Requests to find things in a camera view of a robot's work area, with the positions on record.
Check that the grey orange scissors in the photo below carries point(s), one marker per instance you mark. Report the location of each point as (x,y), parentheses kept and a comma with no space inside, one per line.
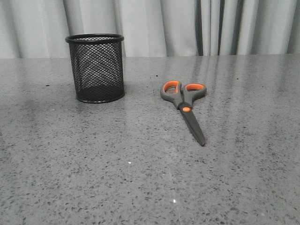
(183,96)

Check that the black mesh pen holder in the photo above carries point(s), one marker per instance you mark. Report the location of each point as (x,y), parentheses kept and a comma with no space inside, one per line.
(96,61)

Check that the white curtain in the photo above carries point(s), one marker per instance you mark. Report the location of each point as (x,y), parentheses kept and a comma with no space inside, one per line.
(37,28)

